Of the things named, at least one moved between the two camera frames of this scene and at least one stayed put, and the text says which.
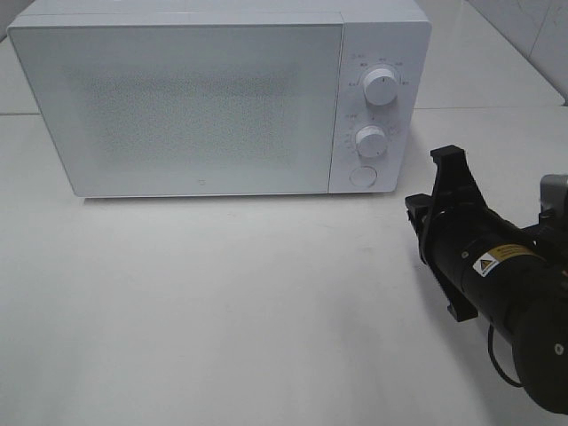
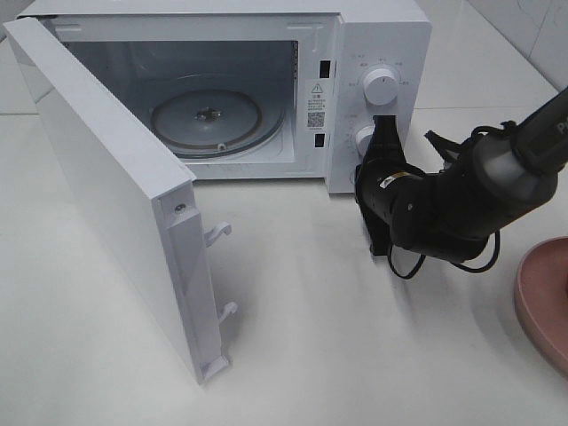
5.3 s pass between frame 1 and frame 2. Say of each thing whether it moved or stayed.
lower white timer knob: stayed
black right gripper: moved
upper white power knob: stayed
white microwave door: moved
